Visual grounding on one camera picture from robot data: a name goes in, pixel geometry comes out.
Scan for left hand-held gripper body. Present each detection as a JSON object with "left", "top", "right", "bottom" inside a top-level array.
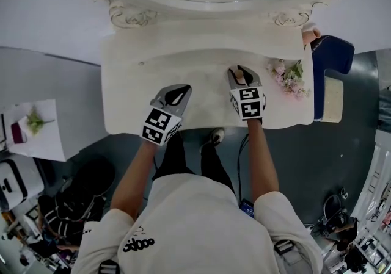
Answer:
[{"left": 139, "top": 83, "right": 192, "bottom": 146}]

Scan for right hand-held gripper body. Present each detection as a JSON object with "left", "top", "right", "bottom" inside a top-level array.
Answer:
[{"left": 227, "top": 65, "right": 266, "bottom": 121}]

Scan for person's right forearm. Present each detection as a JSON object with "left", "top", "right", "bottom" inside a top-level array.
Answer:
[{"left": 246, "top": 117, "right": 280, "bottom": 203}]

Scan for person's left forearm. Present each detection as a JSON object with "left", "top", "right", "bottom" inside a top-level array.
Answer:
[{"left": 109, "top": 137, "right": 159, "bottom": 222}]

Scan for white dressing table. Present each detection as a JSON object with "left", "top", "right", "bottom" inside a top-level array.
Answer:
[{"left": 100, "top": 19, "right": 315, "bottom": 136}]

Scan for pink flower bouquet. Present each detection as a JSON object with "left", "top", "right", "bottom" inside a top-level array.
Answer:
[{"left": 266, "top": 58, "right": 311, "bottom": 99}]

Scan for person's black trousers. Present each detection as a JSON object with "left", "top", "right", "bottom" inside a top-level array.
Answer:
[{"left": 152, "top": 131, "right": 236, "bottom": 196}]

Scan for person's white shoe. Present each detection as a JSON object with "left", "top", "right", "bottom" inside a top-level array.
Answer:
[{"left": 200, "top": 128, "right": 225, "bottom": 153}]

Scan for beige seat cushion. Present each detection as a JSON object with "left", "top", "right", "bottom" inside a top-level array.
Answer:
[{"left": 323, "top": 76, "right": 345, "bottom": 123}]

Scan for blue upholstered chair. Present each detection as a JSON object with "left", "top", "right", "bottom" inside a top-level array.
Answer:
[{"left": 310, "top": 34, "right": 355, "bottom": 123}]

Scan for black backpack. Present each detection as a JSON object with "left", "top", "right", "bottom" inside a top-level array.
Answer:
[{"left": 38, "top": 156, "right": 116, "bottom": 237}]

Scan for blue electronic box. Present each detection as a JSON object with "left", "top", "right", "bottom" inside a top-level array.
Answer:
[{"left": 239, "top": 198, "right": 256, "bottom": 218}]

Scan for person's white shirt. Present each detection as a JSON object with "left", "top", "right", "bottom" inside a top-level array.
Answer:
[{"left": 71, "top": 173, "right": 324, "bottom": 274}]

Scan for white side table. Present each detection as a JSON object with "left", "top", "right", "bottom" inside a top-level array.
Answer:
[{"left": 0, "top": 98, "right": 68, "bottom": 162}]

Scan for green plant sprig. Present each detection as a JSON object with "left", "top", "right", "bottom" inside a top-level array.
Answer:
[{"left": 24, "top": 106, "right": 56, "bottom": 136}]

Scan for black round stool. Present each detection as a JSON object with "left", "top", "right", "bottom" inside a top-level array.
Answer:
[{"left": 323, "top": 195, "right": 343, "bottom": 218}]

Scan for maroon box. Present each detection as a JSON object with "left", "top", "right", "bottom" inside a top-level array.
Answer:
[{"left": 10, "top": 122, "right": 28, "bottom": 145}]

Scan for white and black robot device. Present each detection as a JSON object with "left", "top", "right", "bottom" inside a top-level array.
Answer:
[{"left": 0, "top": 158, "right": 29, "bottom": 210}]

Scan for white cabinet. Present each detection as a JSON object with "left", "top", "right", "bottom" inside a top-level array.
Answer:
[{"left": 351, "top": 132, "right": 391, "bottom": 267}]

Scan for black cable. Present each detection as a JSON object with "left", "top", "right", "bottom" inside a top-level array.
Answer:
[{"left": 236, "top": 134, "right": 250, "bottom": 203}]

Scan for grey shoulder strap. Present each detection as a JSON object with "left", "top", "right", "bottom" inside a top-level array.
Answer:
[
  {"left": 273, "top": 239, "right": 299, "bottom": 264},
  {"left": 99, "top": 259, "right": 120, "bottom": 274}
]

